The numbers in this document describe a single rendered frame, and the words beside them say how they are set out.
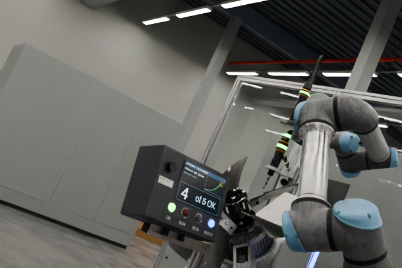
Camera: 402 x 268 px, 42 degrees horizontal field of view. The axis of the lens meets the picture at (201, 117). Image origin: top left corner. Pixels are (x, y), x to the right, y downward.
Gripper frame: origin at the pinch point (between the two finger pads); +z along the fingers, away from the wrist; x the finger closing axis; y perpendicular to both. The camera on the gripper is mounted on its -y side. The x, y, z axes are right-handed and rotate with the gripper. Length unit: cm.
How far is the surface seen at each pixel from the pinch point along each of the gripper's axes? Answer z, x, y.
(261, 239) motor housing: -3.2, 9.7, 48.8
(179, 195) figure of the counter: -45, -74, 45
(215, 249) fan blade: -3, -13, 59
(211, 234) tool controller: -46, -60, 51
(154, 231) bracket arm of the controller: -40, -73, 56
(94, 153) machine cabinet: 514, 212, 49
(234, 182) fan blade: 19.7, 4.9, 30.7
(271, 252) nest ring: -7, 15, 52
